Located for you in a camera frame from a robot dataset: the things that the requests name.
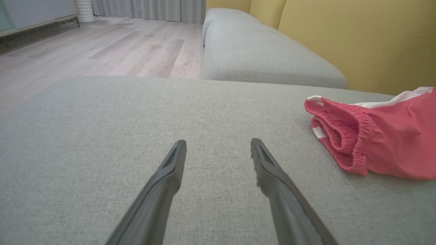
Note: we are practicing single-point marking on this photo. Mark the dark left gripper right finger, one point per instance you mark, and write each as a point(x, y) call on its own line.
point(289, 217)

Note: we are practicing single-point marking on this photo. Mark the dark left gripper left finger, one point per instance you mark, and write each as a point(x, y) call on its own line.
point(150, 214)

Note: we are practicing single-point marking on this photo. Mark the red shorts white side stripe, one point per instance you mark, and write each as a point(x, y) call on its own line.
point(391, 143)

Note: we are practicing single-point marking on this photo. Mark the large grey sofa seat cushion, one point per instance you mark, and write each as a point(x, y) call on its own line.
point(102, 136)

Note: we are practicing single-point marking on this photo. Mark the small grey sofa seat cushion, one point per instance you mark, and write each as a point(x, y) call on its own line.
point(259, 54)

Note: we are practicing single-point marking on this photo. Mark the wide yellow sofa backrest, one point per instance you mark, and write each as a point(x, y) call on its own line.
point(368, 41)

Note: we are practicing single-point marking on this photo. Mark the grey pleated curtain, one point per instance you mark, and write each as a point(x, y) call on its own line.
point(153, 8)

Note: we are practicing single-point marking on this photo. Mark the narrow yellow sofa backrest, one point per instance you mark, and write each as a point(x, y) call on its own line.
point(267, 12)

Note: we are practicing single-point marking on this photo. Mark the rounded grey sofa end cushion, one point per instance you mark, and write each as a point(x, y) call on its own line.
point(224, 15)

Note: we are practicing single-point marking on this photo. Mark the white ribbed cylinder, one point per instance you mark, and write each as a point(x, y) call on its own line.
point(85, 10)

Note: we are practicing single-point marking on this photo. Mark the short yellow sofa backrest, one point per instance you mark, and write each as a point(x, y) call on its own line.
point(228, 4)

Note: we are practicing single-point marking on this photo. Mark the pale low cabinet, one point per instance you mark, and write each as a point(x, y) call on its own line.
point(34, 15)

